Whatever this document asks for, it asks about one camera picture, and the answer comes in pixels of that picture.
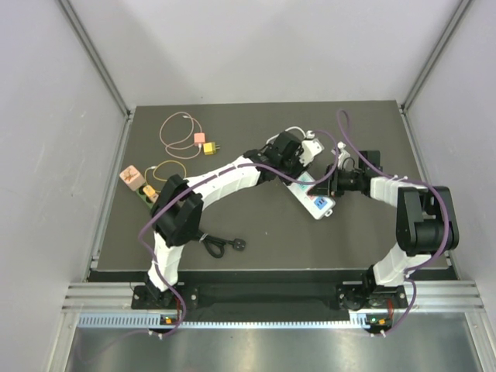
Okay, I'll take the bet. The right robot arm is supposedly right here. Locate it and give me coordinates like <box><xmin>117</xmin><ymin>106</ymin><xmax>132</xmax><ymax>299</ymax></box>
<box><xmin>308</xmin><ymin>150</ymin><xmax>460</xmax><ymax>311</ymax></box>

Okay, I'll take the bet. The yellow charger cable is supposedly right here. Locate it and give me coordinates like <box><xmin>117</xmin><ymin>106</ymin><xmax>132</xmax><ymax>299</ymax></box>
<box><xmin>145</xmin><ymin>160</ymin><xmax>188</xmax><ymax>183</ymax></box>

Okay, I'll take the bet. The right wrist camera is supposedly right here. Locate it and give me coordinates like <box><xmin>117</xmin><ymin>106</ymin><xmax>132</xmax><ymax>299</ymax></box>
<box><xmin>332</xmin><ymin>141</ymin><xmax>353</xmax><ymax>169</ymax></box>

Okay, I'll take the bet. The orange small charger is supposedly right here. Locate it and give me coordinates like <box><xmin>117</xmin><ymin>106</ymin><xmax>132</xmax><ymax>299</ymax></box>
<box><xmin>143</xmin><ymin>184</ymin><xmax>157</xmax><ymax>199</ymax></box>

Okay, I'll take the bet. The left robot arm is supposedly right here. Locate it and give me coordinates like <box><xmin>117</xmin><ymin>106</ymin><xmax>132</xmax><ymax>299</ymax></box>
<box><xmin>145</xmin><ymin>130</ymin><xmax>313</xmax><ymax>308</ymax></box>

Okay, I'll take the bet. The green power strip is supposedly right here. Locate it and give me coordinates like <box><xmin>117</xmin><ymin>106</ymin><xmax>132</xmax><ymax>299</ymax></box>
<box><xmin>136</xmin><ymin>190</ymin><xmax>159</xmax><ymax>209</ymax></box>

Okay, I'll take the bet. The pink giraffe cube charger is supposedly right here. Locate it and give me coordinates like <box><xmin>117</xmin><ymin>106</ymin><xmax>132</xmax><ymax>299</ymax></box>
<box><xmin>119</xmin><ymin>165</ymin><xmax>146</xmax><ymax>191</ymax></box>

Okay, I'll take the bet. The yellow charger plug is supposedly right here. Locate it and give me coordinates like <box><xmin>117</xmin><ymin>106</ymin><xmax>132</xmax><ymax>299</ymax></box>
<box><xmin>202</xmin><ymin>142</ymin><xmax>220</xmax><ymax>155</ymax></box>

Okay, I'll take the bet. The white charger cable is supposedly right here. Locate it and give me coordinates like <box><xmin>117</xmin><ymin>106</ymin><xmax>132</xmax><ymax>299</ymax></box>
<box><xmin>267</xmin><ymin>125</ymin><xmax>315</xmax><ymax>141</ymax></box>

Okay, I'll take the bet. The grey slotted cable duct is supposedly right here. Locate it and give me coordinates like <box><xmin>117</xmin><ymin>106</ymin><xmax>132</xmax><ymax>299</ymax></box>
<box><xmin>77</xmin><ymin>312</ymin><xmax>388</xmax><ymax>329</ymax></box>

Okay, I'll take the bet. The black power cord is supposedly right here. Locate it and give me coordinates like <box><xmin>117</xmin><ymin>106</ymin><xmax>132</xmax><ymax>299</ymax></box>
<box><xmin>193</xmin><ymin>230</ymin><xmax>248</xmax><ymax>260</ymax></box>

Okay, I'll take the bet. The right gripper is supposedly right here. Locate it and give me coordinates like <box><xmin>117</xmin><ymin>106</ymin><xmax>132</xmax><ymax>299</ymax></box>
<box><xmin>308</xmin><ymin>164</ymin><xmax>365</xmax><ymax>197</ymax></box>

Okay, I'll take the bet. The white power strip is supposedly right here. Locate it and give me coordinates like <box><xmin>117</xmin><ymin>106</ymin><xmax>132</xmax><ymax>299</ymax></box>
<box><xmin>286</xmin><ymin>183</ymin><xmax>336</xmax><ymax>220</ymax></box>

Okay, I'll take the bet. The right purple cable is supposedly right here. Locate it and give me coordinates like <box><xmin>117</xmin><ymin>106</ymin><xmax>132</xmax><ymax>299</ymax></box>
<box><xmin>336</xmin><ymin>109</ymin><xmax>450</xmax><ymax>334</ymax></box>

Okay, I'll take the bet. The pink charger plug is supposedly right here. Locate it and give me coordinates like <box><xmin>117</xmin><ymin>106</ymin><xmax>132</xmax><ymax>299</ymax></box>
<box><xmin>194</xmin><ymin>132</ymin><xmax>206</xmax><ymax>146</ymax></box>

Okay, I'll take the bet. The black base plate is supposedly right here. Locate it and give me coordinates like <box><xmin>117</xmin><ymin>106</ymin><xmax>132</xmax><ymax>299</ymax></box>
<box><xmin>131</xmin><ymin>270</ymin><xmax>408</xmax><ymax>329</ymax></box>

